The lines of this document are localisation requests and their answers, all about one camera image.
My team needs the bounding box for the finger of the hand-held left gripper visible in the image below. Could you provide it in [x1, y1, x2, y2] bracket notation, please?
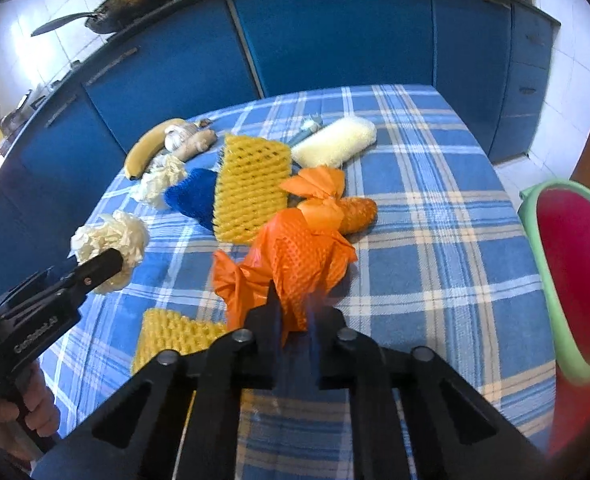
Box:
[70, 248, 126, 296]

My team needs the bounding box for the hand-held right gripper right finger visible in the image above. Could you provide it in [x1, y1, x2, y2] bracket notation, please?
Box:
[305, 309, 551, 480]

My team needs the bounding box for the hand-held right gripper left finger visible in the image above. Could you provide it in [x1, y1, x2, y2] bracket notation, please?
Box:
[32, 282, 287, 480]

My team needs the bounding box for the white plastic bag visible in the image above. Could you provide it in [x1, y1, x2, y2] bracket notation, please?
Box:
[130, 154, 188, 209]
[71, 210, 151, 296]

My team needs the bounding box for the orange plastic bag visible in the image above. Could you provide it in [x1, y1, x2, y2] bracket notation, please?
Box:
[280, 166, 347, 233]
[212, 210, 358, 346]

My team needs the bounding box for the orange foam fruit net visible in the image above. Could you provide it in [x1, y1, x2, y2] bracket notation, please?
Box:
[262, 220, 348, 333]
[340, 196, 379, 235]

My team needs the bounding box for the blue cloth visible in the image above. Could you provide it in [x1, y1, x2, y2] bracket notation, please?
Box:
[164, 167, 221, 231]

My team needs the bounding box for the pale yellow sponge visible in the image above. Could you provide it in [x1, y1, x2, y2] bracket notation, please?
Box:
[291, 116, 377, 170]

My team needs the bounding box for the red bin with green rim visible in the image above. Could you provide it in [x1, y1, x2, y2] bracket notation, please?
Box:
[519, 179, 590, 456]

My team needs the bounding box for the person's left hand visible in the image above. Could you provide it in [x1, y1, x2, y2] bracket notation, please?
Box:
[0, 360, 64, 464]

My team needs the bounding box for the small yellow foam net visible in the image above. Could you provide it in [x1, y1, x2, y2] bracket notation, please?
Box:
[131, 308, 228, 376]

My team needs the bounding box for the banana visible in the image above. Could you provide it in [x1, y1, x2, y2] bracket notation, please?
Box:
[124, 118, 191, 181]

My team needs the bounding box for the large yellow foam net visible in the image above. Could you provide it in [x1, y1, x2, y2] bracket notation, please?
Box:
[212, 133, 292, 243]

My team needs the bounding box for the ginger root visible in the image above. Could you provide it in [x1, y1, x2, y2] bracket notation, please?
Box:
[177, 130, 218, 161]

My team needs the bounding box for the dark wok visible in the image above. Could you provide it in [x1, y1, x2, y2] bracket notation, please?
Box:
[31, 0, 182, 37]

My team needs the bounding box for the blue kitchen cabinet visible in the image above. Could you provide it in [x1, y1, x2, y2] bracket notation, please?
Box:
[0, 0, 561, 286]

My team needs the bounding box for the grey-blue brush handle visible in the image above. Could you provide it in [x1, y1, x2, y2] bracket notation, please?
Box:
[289, 114, 323, 145]

